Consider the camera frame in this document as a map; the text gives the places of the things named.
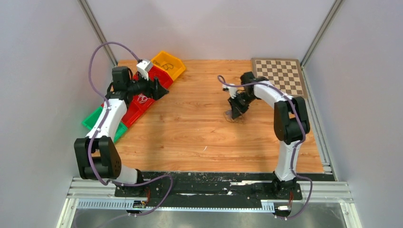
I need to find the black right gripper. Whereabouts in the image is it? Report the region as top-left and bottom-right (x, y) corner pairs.
(228, 92), (257, 120)

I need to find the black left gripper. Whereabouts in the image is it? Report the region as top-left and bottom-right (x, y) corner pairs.
(127, 71), (170, 101)

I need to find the brown wire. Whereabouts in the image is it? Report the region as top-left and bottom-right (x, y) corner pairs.
(223, 110), (248, 124)

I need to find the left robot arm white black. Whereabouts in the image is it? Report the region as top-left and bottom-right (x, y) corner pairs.
(74, 66), (169, 197)

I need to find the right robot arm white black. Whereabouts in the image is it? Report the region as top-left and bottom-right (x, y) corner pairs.
(220, 72), (310, 199)

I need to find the red plastic bin far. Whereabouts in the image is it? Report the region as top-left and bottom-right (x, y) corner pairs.
(148, 66), (173, 89)

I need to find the red plastic bin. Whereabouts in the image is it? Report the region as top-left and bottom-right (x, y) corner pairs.
(121, 101), (144, 128)
(133, 94), (155, 110)
(148, 66), (173, 89)

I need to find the red plastic bin middle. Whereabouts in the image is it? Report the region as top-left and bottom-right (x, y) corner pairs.
(133, 94), (155, 110)

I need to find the yellow plastic bin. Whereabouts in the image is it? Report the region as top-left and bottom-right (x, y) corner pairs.
(151, 51), (186, 81)

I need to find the red plastic bin near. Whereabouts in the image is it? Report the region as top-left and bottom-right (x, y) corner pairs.
(121, 101), (144, 128)

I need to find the wooden chessboard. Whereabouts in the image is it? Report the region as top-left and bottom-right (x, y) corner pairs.
(251, 57), (308, 99)

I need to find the green plastic bin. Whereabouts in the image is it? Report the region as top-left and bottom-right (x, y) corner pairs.
(82, 106), (128, 143)

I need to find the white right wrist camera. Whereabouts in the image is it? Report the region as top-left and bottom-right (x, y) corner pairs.
(222, 84), (238, 99)

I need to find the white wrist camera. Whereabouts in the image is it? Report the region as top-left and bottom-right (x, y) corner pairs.
(222, 84), (238, 99)
(136, 59), (154, 80)

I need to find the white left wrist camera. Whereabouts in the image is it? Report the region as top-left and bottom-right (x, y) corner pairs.
(136, 59), (154, 80)

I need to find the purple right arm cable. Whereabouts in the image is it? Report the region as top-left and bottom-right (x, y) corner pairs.
(217, 75), (313, 220)

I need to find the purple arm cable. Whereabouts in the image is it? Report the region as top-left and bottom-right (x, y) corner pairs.
(217, 75), (313, 220)
(87, 41), (174, 217)

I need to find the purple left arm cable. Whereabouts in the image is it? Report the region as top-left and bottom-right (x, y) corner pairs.
(87, 41), (174, 217)

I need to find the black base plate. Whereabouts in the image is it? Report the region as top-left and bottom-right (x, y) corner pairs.
(84, 170), (335, 209)

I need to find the white slotted cable duct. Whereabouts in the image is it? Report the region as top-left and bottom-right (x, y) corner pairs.
(76, 199), (275, 213)

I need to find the aluminium frame rail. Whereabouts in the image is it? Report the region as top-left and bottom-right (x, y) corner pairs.
(67, 178), (354, 203)

